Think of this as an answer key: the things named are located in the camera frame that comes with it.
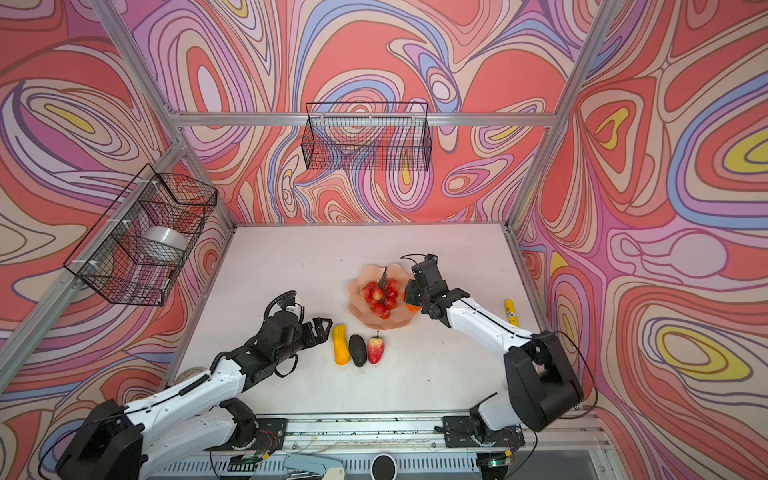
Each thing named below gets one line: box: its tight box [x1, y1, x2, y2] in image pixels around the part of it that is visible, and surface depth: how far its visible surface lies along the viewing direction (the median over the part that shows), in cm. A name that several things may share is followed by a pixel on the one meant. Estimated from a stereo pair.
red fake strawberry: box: [367, 330, 385, 364], surface depth 86 cm
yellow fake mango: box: [332, 324, 350, 366], surface depth 86 cm
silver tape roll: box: [143, 226, 190, 255], surface depth 74 cm
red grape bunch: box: [361, 266, 399, 320], surface depth 92 cm
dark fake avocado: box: [348, 334, 367, 367], surface depth 86 cm
